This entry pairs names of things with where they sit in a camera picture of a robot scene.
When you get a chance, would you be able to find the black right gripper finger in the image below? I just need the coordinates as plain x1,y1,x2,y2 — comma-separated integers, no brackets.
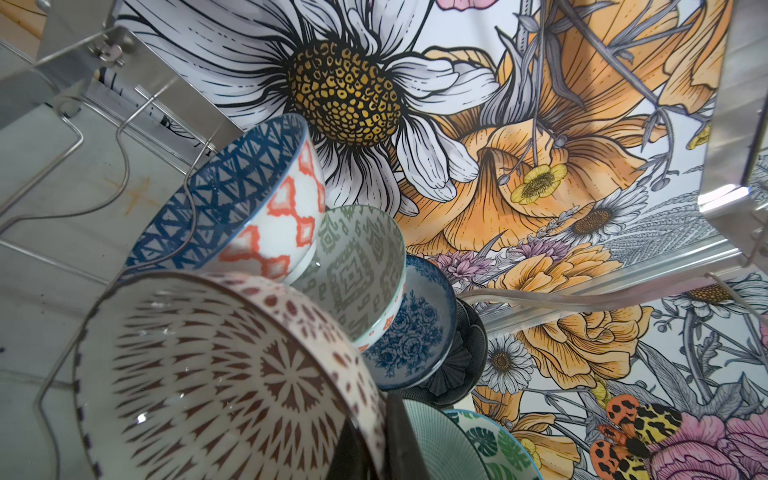
385,394,429,480

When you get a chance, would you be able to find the mint green striped bowl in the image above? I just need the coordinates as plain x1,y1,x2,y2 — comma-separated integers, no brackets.
404,399,488,480

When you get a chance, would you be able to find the green leaf pattern bowl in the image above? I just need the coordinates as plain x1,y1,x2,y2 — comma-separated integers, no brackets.
444,409,541,480

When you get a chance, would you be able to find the dark grey patterned bowl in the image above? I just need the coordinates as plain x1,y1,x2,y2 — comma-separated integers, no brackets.
397,299,488,409

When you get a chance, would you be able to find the blue floral bowl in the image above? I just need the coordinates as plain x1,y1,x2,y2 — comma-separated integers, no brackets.
363,255,457,391

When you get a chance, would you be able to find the pale green patterned bowl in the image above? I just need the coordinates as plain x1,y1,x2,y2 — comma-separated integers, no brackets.
292,205,406,352

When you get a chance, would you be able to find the blue geometric pattern bowl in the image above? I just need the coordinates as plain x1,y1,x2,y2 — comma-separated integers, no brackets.
122,113,326,283

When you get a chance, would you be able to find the steel two-tier dish rack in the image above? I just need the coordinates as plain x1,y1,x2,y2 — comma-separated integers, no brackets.
1,1,767,479

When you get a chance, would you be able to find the right aluminium corner post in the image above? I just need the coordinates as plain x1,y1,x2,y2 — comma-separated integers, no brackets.
459,236,767,333

